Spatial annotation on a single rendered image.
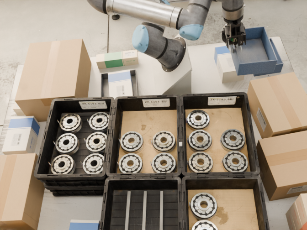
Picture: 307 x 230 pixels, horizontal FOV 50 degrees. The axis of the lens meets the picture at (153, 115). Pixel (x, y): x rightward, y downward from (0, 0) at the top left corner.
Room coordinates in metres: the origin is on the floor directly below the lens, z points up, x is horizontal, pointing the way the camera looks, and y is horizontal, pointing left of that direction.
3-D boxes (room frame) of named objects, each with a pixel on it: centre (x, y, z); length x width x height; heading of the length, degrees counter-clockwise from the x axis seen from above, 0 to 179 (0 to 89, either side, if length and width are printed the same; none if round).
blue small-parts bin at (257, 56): (0.95, -0.45, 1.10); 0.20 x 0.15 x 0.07; 176
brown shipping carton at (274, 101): (0.83, -0.60, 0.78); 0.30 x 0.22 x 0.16; 2
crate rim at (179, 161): (0.74, 0.05, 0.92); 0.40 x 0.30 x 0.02; 170
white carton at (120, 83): (1.14, 0.15, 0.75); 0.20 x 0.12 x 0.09; 0
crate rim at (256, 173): (0.69, -0.25, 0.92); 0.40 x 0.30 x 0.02; 170
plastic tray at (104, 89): (1.15, 0.16, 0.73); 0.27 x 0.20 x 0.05; 176
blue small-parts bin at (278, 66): (1.22, -0.65, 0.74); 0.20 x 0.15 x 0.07; 179
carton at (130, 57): (1.39, 0.15, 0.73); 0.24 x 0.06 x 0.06; 87
